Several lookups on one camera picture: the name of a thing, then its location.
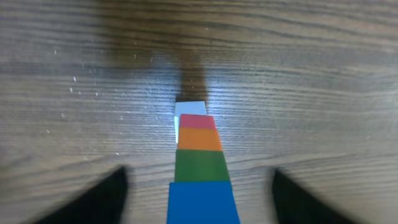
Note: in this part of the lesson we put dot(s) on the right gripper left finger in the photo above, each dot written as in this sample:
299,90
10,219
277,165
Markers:
96,202

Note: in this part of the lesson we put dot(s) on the blue cube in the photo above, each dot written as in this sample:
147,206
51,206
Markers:
202,203

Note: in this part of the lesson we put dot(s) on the orange cube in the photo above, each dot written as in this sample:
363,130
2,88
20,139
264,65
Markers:
199,139

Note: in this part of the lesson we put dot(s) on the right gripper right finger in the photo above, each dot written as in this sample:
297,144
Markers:
298,205

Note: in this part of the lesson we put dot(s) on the red cube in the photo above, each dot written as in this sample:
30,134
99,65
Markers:
197,122

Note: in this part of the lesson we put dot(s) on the green cube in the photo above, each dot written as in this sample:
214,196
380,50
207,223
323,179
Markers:
201,165

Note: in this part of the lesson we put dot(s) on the white cube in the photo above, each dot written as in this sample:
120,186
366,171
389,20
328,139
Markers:
190,108

